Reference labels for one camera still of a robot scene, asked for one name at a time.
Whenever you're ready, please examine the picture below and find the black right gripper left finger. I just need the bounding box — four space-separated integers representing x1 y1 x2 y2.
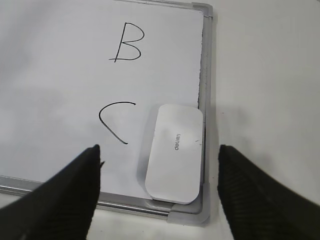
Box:
0 144 101 240

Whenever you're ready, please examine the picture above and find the white whiteboard eraser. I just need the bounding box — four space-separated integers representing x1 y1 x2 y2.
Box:
137 104 204 205

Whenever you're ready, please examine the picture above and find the white aluminium-framed whiteboard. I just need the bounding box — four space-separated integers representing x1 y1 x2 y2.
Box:
0 0 214 226

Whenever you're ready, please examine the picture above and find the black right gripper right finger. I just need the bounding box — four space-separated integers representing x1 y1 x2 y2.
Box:
217 145 320 240

